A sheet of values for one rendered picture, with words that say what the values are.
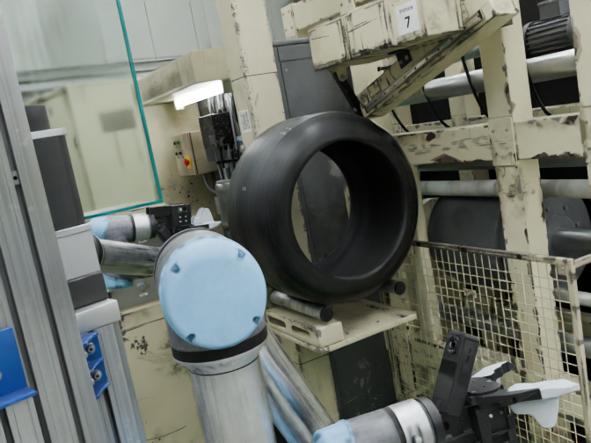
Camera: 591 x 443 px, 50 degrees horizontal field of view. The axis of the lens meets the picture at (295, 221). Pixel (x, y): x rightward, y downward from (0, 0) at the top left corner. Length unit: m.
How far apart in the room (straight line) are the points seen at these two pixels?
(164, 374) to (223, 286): 1.83
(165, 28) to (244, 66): 10.50
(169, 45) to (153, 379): 10.49
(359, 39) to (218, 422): 1.48
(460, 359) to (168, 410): 1.80
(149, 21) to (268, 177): 10.82
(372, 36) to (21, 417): 1.46
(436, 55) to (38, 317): 1.41
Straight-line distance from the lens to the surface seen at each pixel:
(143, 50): 12.29
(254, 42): 2.21
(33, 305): 0.93
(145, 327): 2.45
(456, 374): 0.90
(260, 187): 1.79
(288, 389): 0.92
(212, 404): 0.76
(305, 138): 1.82
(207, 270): 0.69
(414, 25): 1.83
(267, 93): 2.20
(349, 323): 2.09
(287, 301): 2.07
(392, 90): 2.14
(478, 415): 0.91
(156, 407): 2.54
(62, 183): 1.03
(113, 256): 1.43
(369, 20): 1.99
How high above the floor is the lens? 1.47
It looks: 9 degrees down
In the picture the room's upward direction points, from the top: 10 degrees counter-clockwise
